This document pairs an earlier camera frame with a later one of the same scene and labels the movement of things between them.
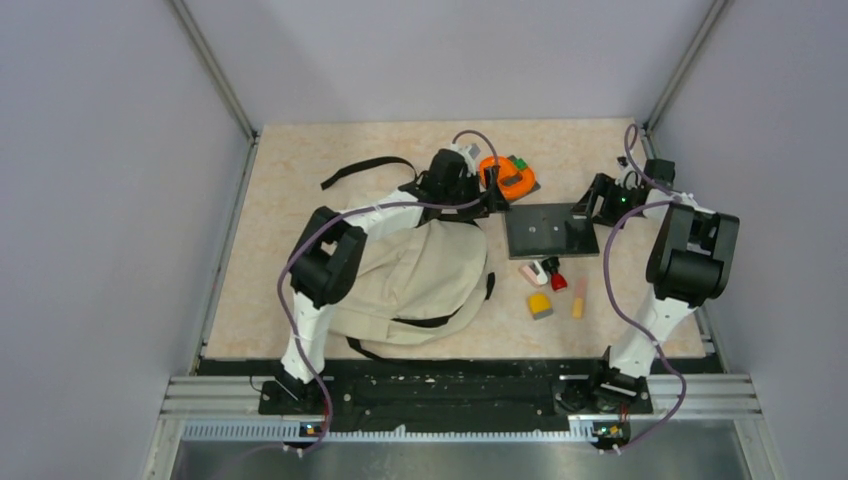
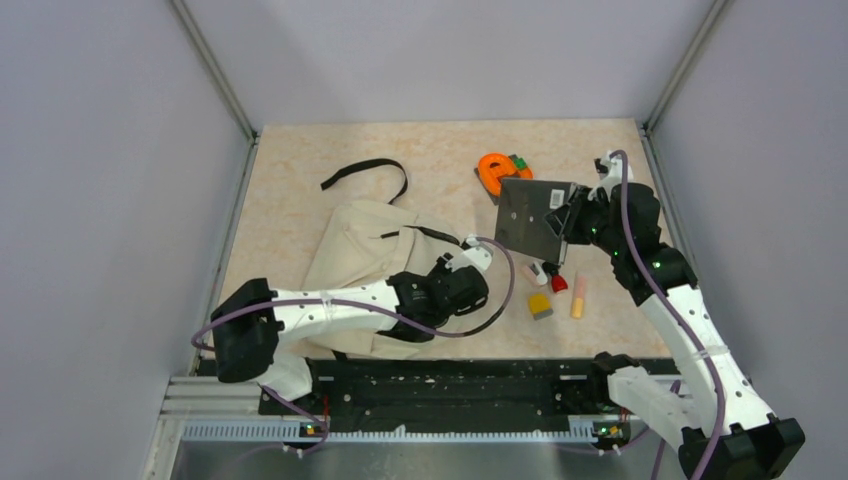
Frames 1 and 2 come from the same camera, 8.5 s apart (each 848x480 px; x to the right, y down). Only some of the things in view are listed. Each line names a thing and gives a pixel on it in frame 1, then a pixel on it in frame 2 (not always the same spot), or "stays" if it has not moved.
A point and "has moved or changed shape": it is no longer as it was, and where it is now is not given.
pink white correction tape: x=537 y=279 stays
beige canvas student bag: x=418 y=285 has moved or changed shape
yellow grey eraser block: x=540 y=305 stays
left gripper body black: x=467 y=189 -> x=440 y=268
